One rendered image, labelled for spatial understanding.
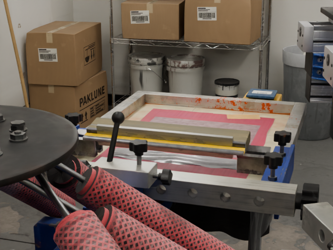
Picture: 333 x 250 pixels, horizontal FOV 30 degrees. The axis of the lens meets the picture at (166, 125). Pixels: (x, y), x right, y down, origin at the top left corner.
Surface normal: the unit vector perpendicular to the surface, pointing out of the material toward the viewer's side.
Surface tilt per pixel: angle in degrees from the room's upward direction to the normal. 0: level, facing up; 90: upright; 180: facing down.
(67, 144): 0
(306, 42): 90
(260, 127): 0
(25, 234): 0
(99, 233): 32
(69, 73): 90
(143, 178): 90
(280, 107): 90
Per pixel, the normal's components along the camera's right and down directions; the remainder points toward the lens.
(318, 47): -0.05, 0.30
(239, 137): -0.05, -0.89
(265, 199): -0.29, 0.29
